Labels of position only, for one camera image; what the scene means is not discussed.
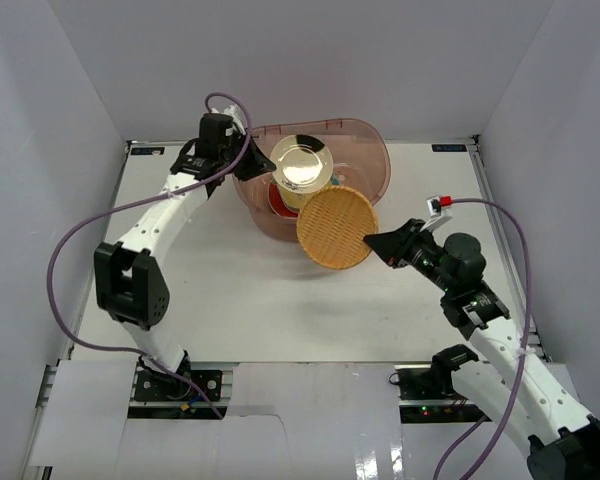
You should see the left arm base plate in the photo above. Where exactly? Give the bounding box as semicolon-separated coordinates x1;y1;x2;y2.
131;368;223;403

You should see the red and teal plate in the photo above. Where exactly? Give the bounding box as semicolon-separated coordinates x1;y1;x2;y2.
268;181;298;218

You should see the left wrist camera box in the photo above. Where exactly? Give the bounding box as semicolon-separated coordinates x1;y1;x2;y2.
222;104;246;134

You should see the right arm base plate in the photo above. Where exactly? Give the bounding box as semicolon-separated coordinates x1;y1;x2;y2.
388;368;468;404

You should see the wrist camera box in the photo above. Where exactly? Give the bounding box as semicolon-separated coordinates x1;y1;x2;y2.
421;195;453;232
222;104;246;134

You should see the cream round plate black mark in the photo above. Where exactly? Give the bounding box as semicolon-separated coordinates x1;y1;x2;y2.
270;134;334;194

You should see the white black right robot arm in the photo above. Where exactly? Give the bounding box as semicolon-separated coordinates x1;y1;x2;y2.
364;219;600;479

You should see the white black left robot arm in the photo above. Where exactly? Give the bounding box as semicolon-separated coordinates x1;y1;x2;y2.
94;105;275;399

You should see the yellow square dish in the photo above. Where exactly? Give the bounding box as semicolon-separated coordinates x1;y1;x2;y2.
277;182;311;213

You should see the round woven bamboo plate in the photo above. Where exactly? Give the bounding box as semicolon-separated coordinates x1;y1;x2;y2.
296;185;378;270

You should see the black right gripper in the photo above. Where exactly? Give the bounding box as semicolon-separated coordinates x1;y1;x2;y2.
364;219;456;294

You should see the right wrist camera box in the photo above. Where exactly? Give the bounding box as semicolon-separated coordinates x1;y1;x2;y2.
421;195;453;232

